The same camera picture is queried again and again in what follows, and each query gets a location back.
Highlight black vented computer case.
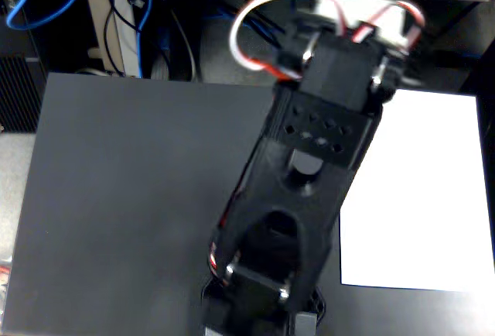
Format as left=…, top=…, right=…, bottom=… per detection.
left=0, top=56, right=44, bottom=134

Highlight white paper sheet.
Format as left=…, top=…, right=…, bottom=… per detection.
left=339, top=87, right=495, bottom=293

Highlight blue floor cable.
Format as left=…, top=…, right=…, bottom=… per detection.
left=204, top=2, right=283, bottom=62

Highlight long looped red-white servo cable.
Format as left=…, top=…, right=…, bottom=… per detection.
left=229, top=0, right=351, bottom=82

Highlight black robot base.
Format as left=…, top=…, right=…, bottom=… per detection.
left=200, top=281, right=328, bottom=336

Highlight black cable on desk leg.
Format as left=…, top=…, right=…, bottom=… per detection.
left=103, top=0, right=137, bottom=77

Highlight blue cable beside desk leg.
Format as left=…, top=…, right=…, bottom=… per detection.
left=136, top=0, right=155, bottom=78

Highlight beige desk leg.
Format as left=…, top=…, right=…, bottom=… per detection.
left=84, top=0, right=145, bottom=78

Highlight servo cable along arm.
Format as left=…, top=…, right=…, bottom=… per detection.
left=208, top=184, right=251, bottom=279

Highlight short looped red-white servo cable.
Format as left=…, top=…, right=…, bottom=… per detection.
left=353, top=0, right=427, bottom=50

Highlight white floor cable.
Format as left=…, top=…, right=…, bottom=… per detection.
left=169, top=9, right=199, bottom=82

